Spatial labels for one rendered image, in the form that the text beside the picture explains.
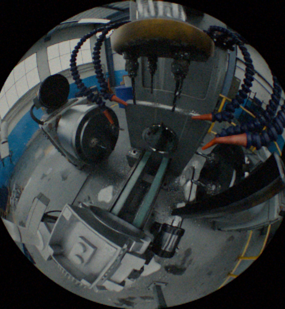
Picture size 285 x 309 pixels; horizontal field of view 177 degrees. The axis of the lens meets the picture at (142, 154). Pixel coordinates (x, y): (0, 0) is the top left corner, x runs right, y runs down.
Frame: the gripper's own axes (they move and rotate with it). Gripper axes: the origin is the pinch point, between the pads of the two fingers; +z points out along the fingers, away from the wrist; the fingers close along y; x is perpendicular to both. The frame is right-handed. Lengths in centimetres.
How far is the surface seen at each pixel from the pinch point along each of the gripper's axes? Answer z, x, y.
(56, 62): -463, 277, 125
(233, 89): -147, -436, 424
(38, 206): 23, -56, 20
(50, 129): -3, -46, 37
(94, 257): 26, -82, 23
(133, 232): 37, -80, 36
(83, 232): 23, -79, 26
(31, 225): 28, -53, 12
